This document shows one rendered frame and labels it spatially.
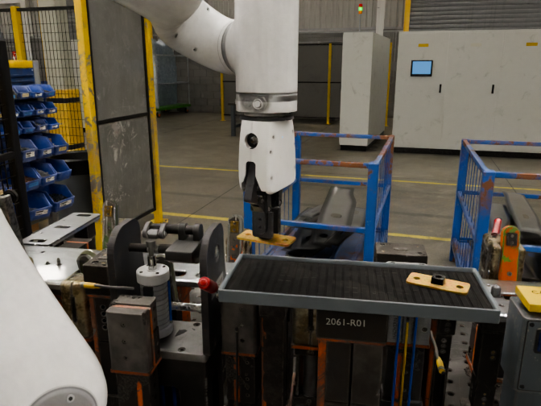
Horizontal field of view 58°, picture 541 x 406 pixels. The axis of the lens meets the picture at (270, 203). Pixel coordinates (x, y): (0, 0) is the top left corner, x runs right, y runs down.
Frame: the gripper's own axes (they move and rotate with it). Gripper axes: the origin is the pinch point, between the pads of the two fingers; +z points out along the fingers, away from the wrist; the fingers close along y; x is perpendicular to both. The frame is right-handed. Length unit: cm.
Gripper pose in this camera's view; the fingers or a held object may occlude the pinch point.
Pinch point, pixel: (266, 221)
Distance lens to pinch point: 71.9
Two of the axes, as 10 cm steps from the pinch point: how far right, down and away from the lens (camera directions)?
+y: 4.2, -2.4, 8.8
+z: 0.0, 9.6, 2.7
